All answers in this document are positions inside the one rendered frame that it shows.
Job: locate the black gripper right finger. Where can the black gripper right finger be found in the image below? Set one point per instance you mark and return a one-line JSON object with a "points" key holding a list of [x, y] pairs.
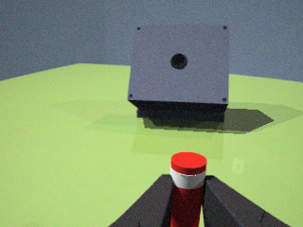
{"points": [[224, 207]]}

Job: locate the dark red peg with white band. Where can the dark red peg with white band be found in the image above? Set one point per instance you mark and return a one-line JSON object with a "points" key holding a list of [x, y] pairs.
{"points": [[187, 173]]}

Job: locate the grey square panel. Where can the grey square panel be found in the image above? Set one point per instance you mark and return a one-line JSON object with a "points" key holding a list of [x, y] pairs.
{"points": [[180, 71]]}

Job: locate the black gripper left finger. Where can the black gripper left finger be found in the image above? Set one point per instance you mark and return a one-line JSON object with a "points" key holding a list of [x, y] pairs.
{"points": [[153, 209]]}

